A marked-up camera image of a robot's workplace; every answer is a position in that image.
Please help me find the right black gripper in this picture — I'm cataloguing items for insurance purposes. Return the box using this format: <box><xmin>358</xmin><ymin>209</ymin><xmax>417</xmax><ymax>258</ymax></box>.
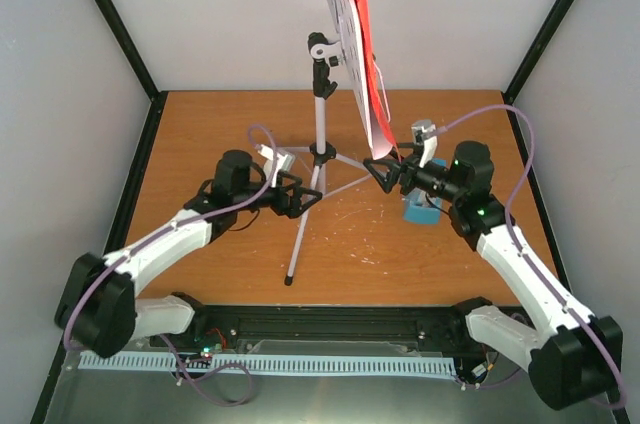
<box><xmin>363</xmin><ymin>143</ymin><xmax>462</xmax><ymax>204</ymax></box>

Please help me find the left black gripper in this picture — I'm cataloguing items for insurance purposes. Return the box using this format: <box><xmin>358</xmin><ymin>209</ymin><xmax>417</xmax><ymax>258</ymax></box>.
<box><xmin>235</xmin><ymin>172</ymin><xmax>323</xmax><ymax>219</ymax></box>

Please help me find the blue metronome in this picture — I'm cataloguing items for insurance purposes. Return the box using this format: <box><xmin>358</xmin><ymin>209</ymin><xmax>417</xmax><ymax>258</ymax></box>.
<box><xmin>403</xmin><ymin>189</ymin><xmax>445</xmax><ymax>225</ymax></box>

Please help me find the white perforated music stand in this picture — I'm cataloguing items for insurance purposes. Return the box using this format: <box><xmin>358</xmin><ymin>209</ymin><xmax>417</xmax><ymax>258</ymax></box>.
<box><xmin>283</xmin><ymin>0</ymin><xmax>401</xmax><ymax>287</ymax></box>

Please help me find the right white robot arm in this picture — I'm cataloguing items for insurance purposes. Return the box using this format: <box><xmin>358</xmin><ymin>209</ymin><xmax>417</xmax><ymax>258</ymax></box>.
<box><xmin>363</xmin><ymin>141</ymin><xmax>623</xmax><ymax>410</ymax></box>

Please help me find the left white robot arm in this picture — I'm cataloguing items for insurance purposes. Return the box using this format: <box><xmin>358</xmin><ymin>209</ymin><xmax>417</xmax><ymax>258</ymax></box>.
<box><xmin>54</xmin><ymin>147</ymin><xmax>323</xmax><ymax>358</ymax></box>

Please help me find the red cloth on stand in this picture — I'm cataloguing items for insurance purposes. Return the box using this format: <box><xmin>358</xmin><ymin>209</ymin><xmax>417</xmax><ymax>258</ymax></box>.
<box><xmin>354</xmin><ymin>0</ymin><xmax>396</xmax><ymax>158</ymax></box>

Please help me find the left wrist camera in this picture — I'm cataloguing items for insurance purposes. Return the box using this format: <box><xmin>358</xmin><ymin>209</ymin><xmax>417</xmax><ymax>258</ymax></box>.
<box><xmin>256</xmin><ymin>144</ymin><xmax>295</xmax><ymax>188</ymax></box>

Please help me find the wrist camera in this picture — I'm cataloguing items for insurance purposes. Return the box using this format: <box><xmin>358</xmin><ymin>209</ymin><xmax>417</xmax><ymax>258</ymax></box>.
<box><xmin>411</xmin><ymin>119</ymin><xmax>438</xmax><ymax>168</ymax></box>
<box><xmin>256</xmin><ymin>144</ymin><xmax>295</xmax><ymax>188</ymax></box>

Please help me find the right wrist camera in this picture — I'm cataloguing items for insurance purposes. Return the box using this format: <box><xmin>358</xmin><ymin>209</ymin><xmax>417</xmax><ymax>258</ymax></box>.
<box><xmin>411</xmin><ymin>119</ymin><xmax>438</xmax><ymax>168</ymax></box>

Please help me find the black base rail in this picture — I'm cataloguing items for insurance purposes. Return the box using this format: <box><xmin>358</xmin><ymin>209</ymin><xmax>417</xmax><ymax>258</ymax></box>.
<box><xmin>188</xmin><ymin>305</ymin><xmax>481</xmax><ymax>354</ymax></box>

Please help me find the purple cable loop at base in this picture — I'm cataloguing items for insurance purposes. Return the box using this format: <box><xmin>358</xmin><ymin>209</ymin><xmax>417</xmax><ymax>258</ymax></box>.
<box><xmin>167</xmin><ymin>338</ymin><xmax>260</xmax><ymax>408</ymax></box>

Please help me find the light blue slotted cable duct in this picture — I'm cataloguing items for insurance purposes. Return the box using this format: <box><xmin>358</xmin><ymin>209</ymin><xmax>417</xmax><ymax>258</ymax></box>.
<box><xmin>77</xmin><ymin>351</ymin><xmax>456</xmax><ymax>380</ymax></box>

